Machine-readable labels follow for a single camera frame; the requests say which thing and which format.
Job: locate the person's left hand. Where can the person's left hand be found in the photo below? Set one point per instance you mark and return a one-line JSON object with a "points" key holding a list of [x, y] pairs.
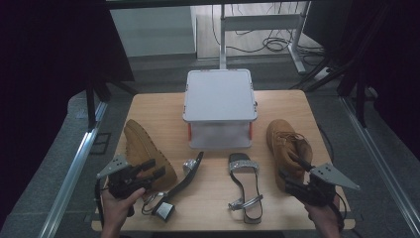
{"points": [[115, 211]]}

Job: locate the tan suede boot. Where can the tan suede boot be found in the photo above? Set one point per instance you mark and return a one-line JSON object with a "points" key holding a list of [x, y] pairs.
{"points": [[284, 142], [145, 145]]}

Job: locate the black floor bracket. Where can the black floor bracket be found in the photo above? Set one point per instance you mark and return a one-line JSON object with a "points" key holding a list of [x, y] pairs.
{"points": [[100, 143]]}

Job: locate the person's right hand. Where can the person's right hand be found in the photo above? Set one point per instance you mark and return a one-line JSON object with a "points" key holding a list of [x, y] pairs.
{"points": [[325, 216]]}

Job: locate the white power strip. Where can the white power strip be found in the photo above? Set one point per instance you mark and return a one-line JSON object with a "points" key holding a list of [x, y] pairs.
{"points": [[322, 73]]}

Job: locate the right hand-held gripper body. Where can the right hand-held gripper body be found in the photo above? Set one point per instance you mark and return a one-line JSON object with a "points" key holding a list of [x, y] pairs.
{"points": [[313, 195]]}

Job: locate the black tripod stand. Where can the black tripod stand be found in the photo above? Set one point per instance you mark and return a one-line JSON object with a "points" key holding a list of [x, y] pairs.
{"points": [[90, 105], [360, 99]]}

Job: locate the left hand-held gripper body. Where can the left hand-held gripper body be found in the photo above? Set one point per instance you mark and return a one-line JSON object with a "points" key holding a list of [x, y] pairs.
{"points": [[125, 183]]}

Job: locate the white metal desk frame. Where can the white metal desk frame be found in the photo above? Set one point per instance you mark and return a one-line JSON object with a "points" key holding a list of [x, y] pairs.
{"points": [[261, 22]]}

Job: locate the dark curtain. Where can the dark curtain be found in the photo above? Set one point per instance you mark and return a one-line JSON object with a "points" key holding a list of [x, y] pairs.
{"points": [[49, 66], [396, 66]]}

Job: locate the aluminium floor rail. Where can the aluminium floor rail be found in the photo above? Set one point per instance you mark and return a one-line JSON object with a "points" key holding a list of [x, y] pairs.
{"points": [[76, 172], [379, 158]]}

